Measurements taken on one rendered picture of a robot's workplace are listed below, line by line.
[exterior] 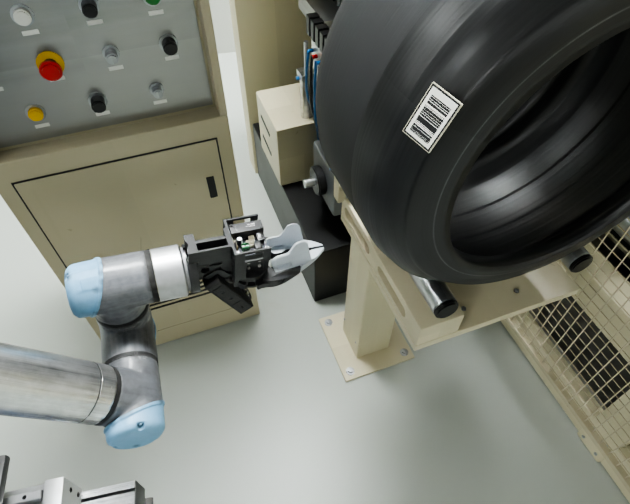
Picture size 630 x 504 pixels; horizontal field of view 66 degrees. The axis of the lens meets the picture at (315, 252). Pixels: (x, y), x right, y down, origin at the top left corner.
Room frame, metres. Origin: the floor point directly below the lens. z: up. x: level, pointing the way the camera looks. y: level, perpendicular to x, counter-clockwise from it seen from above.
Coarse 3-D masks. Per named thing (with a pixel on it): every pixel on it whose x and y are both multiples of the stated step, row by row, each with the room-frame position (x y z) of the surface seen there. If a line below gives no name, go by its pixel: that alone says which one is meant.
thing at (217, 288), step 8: (208, 280) 0.42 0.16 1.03; (216, 280) 0.41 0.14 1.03; (224, 280) 0.43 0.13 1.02; (208, 288) 0.41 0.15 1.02; (216, 288) 0.41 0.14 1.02; (224, 288) 0.41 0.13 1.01; (232, 288) 0.42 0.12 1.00; (240, 288) 0.45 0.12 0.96; (216, 296) 0.41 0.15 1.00; (224, 296) 0.41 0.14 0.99; (232, 296) 0.42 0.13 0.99; (240, 296) 0.42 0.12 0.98; (248, 296) 0.44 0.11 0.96; (232, 304) 0.42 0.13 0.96; (240, 304) 0.42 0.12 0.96; (248, 304) 0.43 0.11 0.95; (240, 312) 0.42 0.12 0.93
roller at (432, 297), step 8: (416, 280) 0.51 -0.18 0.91; (424, 280) 0.50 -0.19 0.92; (432, 280) 0.49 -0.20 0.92; (424, 288) 0.48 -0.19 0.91; (432, 288) 0.48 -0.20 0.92; (440, 288) 0.48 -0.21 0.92; (448, 288) 0.48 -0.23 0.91; (424, 296) 0.47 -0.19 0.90; (432, 296) 0.46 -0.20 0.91; (440, 296) 0.46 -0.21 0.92; (448, 296) 0.46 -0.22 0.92; (432, 304) 0.45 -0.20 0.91; (440, 304) 0.45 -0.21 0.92; (448, 304) 0.45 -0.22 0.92; (456, 304) 0.45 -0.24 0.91; (440, 312) 0.44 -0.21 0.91; (448, 312) 0.44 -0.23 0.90
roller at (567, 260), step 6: (576, 252) 0.56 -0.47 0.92; (582, 252) 0.55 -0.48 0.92; (588, 252) 0.56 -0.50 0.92; (564, 258) 0.56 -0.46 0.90; (570, 258) 0.55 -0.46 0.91; (576, 258) 0.55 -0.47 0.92; (582, 258) 0.54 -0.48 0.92; (588, 258) 0.54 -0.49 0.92; (564, 264) 0.55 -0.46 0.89; (570, 264) 0.54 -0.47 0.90; (576, 264) 0.54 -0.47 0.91; (582, 264) 0.54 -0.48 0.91; (588, 264) 0.55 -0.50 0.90; (570, 270) 0.54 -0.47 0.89; (576, 270) 0.54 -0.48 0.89
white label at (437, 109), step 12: (432, 84) 0.44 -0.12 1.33; (432, 96) 0.44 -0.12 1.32; (444, 96) 0.43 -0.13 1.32; (420, 108) 0.44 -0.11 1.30; (432, 108) 0.43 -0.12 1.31; (444, 108) 0.42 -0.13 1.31; (456, 108) 0.42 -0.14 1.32; (420, 120) 0.43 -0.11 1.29; (432, 120) 0.42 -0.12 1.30; (444, 120) 0.42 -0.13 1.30; (408, 132) 0.43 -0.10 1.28; (420, 132) 0.42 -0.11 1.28; (432, 132) 0.42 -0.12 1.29; (420, 144) 0.42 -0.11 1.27; (432, 144) 0.41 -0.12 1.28
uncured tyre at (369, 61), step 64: (384, 0) 0.57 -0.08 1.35; (448, 0) 0.50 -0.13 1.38; (512, 0) 0.47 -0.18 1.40; (576, 0) 0.46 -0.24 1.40; (320, 64) 0.63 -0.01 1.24; (384, 64) 0.51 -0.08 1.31; (448, 64) 0.45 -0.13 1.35; (512, 64) 0.44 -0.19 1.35; (576, 64) 0.83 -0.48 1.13; (320, 128) 0.60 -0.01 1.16; (384, 128) 0.45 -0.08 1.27; (448, 128) 0.42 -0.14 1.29; (512, 128) 0.80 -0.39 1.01; (576, 128) 0.77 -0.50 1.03; (384, 192) 0.43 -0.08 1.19; (448, 192) 0.42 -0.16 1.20; (512, 192) 0.70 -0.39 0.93; (576, 192) 0.66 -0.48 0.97; (448, 256) 0.43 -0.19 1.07; (512, 256) 0.50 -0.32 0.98
